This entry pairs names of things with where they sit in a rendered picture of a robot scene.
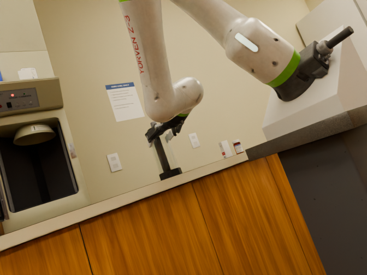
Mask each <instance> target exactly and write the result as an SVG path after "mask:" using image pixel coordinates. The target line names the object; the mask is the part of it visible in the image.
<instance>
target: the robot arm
mask: <svg viewBox="0 0 367 275"><path fill-rule="evenodd" d="M170 1H171V2H173V3H174V4H175V5H177V6H178V7H179V8H180V9H181V10H183V11H184V12H185V13H186V14H188V15H189V16H190V17H191V18H192V19H193V20H194V21H196V22H197V23H198V24H199V25H201V26H202V27H203V28H204V29H205V30H206V31H207V32H208V33H209V34H210V35H211V36H212V37H213V38H214V39H215V40H216V41H217V42H218V43H219V44H220V45H221V46H222V47H223V48H224V49H225V51H226V56H227V58H228V59H229V60H231V61H232V62H233V63H235V64H236V65H238V66H239V67H240V68H242V69H243V70H244V71H246V72H248V73H249V74H250V75H252V76H253V77H255V78H256V79H257V80H259V81H260V82H262V83H263V84H266V85H268V86H270V87H272V88H273V89H274V90H275V92H276V94H277V97H278V98H279V99H281V100H282V101H291V100H294V99H296V98H297V97H299V96H301V95H302V94H303V93H304V92H305V91H306V90H307V89H308V88H309V87H310V86H311V85H312V83H313V82H314V80H315V78H317V77H320V78H322V77H323V76H325V75H327V73H328V68H329V58H330V57H331V55H330V54H332V52H333V50H334V49H333V47H335V46H336V45H337V44H339V43H340V42H342V41H343V40H345V39H346V38H347V37H349V36H350V35H351V34H353V33H354V30H353V29H352V28H351V27H350V26H348V27H346V28H345V29H343V30H342V31H341V32H340V33H338V34H337V35H336V36H334V37H333V38H331V39H330V40H329V41H327V40H322V41H321V42H320V43H318V42H317V41H315V40H314V41H313V42H312V43H311V44H309V45H308V46H307V47H306V48H304V49H303V50H301V51H300V52H299V53H298V52H297V51H296V49H295V48H294V47H293V46H292V45H291V44H290V43H288V42H287V41H286V40H284V39H283V38H282V37H281V36H279V35H278V34H277V33H275V32H274V31H273V30H272V29H271V28H269V27H268V26H267V25H265V24H264V23H263V22H261V21H260V20H258V19H257V18H255V17H250V18H248V17H247V16H245V15H243V14H242V13H240V12H239V11H237V10H236V9H234V8H233V7H231V6H230V5H229V4H227V3H226V2H224V1H223V0H170ZM119 5H120V8H121V11H122V14H123V17H124V20H125V23H126V26H127V29H128V33H129V36H130V39H131V42H132V46H133V50H134V54H135V58H136V61H137V65H138V70H139V75H140V81H141V84H142V88H143V96H144V106H145V111H146V114H147V115H148V116H149V117H150V118H151V119H152V120H153V121H155V122H159V123H160V124H157V123H155V124H154V125H153V127H152V128H151V130H150V131H149V132H148V133H147V134H146V137H147V144H148V146H149V148H150V147H151V146H152V144H153V142H154V141H155V138H156V137H157V136H158V135H159V134H161V133H162V132H163V133H164V132H165V131H166V130H167V129H171V130H170V131H169V133H168V137H169V140H170V141H171V139H172V138H173V136H177V134H176V133H180V131H181V128H182V125H183V124H184V121H185V120H186V118H187V117H188V115H189V114H190V112H191V111H192V110H193V108H194V107H196V106H197V105H198V104H199V103H200V102H201V100H202V98H203V96H204V89H203V86H202V84H201V83H200V81H199V80H197V79H196V78H194V77H190V76H187V77H183V78H181V79H179V80H177V81H176V82H174V83H172V80H171V76H170V70H169V65H168V59H167V53H166V49H165V41H164V33H163V21H162V6H161V0H119Z"/></svg>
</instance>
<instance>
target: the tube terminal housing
mask: <svg viewBox="0 0 367 275"><path fill-rule="evenodd" d="M31 67H35V68H36V71H37V75H38V78H41V77H53V76H54V72H53V69H52V66H51V62H50V59H49V55H48V51H22V52H0V71H1V74H2V78H3V81H10V80H19V79H20V78H19V75H18V72H17V71H20V68H31ZM57 120H58V121H59V122H60V125H61V129H62V133H63V136H64V140H65V143H66V146H67V150H68V154H69V157H70V161H71V164H72V168H73V171H74V175H75V179H76V182H77V185H78V189H79V191H78V193H77V194H74V195H71V196H68V197H65V198H61V199H58V200H55V201H52V202H48V203H46V204H42V205H39V206H36V207H32V208H29V209H26V210H23V211H20V212H16V213H12V212H10V211H9V207H8V203H7V198H6V195H5V191H4V187H3V182H2V178H1V173H0V180H1V185H2V189H3V193H4V198H5V202H6V205H7V210H8V214H9V219H8V220H5V221H3V222H2V225H3V229H4V234H7V233H9V232H12V231H15V230H18V229H22V228H25V227H27V226H30V225H33V224H36V223H39V222H42V221H44V220H47V219H50V218H53V217H57V216H60V215H62V214H65V213H68V212H71V211H74V210H77V209H80V208H82V207H85V206H88V205H91V201H90V197H89V195H88V191H87V188H86V184H85V180H84V177H83V174H82V171H81V167H80V163H79V160H78V156H77V153H76V149H75V146H74V149H75V153H76V156H77V158H71V155H70V151H69V147H68V144H70V143H73V145H74V142H73V138H72V135H71V132H70V129H69V125H68V121H67V118H66V114H65V111H64V108H63V107H59V108H55V109H48V110H40V111H33V112H26V113H19V114H14V115H7V116H0V138H14V137H15V134H16V130H17V129H18V128H19V127H22V126H24V125H27V124H32V123H46V124H48V125H49V127H50V128H51V129H52V128H55V127H56V128H57Z"/></svg>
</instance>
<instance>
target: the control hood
mask: <svg viewBox="0 0 367 275"><path fill-rule="evenodd" d="M25 88H36V91H37V96H38V101H39V106H40V107H32V108H28V109H19V110H12V111H5V112H0V116H7V115H14V114H19V113H26V112H33V111H40V110H48V109H55V108H59V107H63V99H62V92H61V86H60V80H59V77H58V76H53V77H41V78H34V79H22V80H10V81H0V91H8V90H15V89H25Z"/></svg>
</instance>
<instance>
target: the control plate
mask: <svg viewBox="0 0 367 275"><path fill-rule="evenodd" d="M23 93H26V95H23ZM11 94H13V95H14V96H13V97H12V96H11ZM29 101H31V103H30V102H29ZM8 102H11V105H12V107H11V108H8V107H7V104H6V103H8ZM22 102H25V103H24V104H23V103H22ZM16 103H19V104H18V105H17V104H16ZM0 105H2V107H1V108H0V112H5V111H12V110H19V109H28V108H32V107H40V106H39V101H38V96H37V91H36V88H25V89H15V90H8V91H0Z"/></svg>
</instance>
